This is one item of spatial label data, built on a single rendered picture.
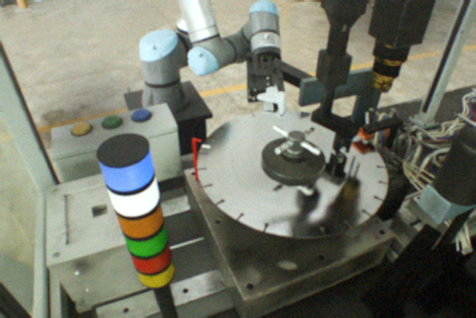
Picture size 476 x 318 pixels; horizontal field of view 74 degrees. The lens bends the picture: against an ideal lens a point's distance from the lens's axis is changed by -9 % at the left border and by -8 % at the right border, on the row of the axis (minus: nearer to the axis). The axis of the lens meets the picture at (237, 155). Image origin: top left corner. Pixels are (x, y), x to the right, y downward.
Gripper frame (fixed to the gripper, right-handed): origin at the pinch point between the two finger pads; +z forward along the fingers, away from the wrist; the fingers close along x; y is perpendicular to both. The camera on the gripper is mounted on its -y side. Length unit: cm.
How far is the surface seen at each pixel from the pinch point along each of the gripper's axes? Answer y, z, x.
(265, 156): 5.2, 11.3, 15.9
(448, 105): -67, -22, -32
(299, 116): -3.1, 0.0, 7.4
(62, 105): 145, -90, -159
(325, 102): -5.0, 3.5, 20.4
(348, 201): -6.9, 20.4, 20.2
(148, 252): 19.4, 28.0, 36.6
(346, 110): -73, -79, -157
